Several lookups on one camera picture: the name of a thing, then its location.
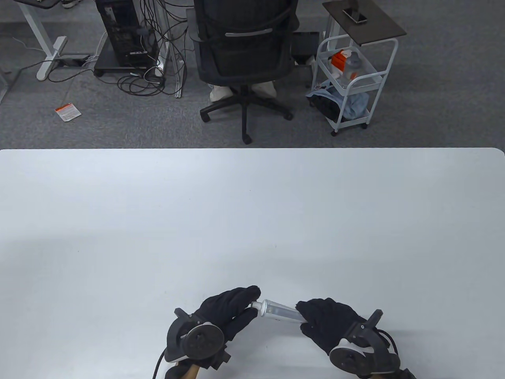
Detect bundle of black cables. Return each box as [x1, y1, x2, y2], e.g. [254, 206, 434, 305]
[118, 0, 188, 97]

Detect dark desktop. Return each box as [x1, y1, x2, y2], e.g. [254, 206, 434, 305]
[15, 0, 62, 9]

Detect white desk leg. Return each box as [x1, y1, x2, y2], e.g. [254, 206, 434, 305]
[16, 0, 68, 81]

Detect silver metal desk leg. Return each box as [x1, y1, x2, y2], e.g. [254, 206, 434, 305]
[158, 0, 185, 98]

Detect light blue cloth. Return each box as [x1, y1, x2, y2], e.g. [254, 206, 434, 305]
[308, 88, 369, 121]

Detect black box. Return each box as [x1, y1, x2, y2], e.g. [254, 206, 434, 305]
[291, 32, 319, 66]

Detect black office chair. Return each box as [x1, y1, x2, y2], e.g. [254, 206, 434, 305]
[186, 0, 300, 144]

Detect grey left wrist tracker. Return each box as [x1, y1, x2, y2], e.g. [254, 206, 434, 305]
[166, 308, 231, 371]

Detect black computer tower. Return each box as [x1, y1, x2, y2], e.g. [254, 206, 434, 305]
[96, 0, 159, 68]

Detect person's right hand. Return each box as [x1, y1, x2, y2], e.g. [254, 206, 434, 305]
[296, 298, 369, 356]

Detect black left glove cable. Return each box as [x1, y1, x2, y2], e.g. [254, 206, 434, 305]
[153, 348, 168, 379]

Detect black computer platform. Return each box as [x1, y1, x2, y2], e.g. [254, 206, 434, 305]
[94, 41, 164, 77]

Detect black glove cable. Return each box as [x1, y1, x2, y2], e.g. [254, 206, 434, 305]
[379, 330, 398, 354]
[153, 348, 168, 379]

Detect clear plastic bottle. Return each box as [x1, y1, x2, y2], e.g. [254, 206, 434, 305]
[341, 51, 369, 89]

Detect silver toothpaste tube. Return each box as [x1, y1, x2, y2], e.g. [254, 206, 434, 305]
[258, 299, 306, 322]

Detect white rolling cart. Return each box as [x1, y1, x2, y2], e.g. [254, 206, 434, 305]
[311, 36, 399, 137]

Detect black bag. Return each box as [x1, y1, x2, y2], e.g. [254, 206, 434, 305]
[310, 95, 344, 123]

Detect person's left hand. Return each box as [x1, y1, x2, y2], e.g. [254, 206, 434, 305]
[189, 286, 262, 346]

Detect person's left forearm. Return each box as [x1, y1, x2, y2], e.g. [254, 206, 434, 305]
[165, 361, 200, 379]

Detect orange and white paper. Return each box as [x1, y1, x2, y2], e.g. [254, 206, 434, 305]
[54, 103, 82, 122]

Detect black phone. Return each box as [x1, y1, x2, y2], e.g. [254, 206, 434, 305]
[342, 8, 368, 24]

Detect dark brown board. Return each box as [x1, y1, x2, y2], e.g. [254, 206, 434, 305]
[322, 0, 407, 45]

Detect black right glove cable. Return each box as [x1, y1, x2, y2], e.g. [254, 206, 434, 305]
[379, 330, 398, 354]

